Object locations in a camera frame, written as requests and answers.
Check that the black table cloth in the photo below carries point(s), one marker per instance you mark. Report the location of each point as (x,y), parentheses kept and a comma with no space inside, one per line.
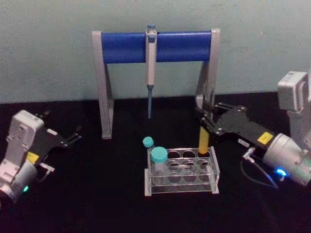
(97,208)

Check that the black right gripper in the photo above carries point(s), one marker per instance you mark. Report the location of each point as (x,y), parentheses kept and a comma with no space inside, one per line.
(239,125)

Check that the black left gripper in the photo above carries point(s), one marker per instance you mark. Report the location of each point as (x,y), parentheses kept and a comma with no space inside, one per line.
(49,142)

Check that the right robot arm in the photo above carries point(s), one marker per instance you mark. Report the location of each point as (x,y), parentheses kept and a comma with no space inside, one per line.
(284,155)

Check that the wide tube with teal cap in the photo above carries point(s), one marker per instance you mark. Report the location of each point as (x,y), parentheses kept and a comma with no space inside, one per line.
(159,155)

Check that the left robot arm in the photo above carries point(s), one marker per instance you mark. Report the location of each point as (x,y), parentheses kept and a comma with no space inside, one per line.
(19,136)

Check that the slim tube with teal cap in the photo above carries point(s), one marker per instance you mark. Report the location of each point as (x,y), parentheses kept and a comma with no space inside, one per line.
(148,142)

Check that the grey stand with blue bar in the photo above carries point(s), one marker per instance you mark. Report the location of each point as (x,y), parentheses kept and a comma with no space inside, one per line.
(126,48)

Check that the grey pipette with blue tip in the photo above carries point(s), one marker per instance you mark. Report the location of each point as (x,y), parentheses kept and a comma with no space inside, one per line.
(151,63)

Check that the yellow tube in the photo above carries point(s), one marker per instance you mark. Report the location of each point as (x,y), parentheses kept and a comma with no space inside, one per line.
(203,143)

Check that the clear plastic tube rack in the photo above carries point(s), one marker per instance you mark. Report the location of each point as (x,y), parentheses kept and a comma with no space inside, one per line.
(182,188)

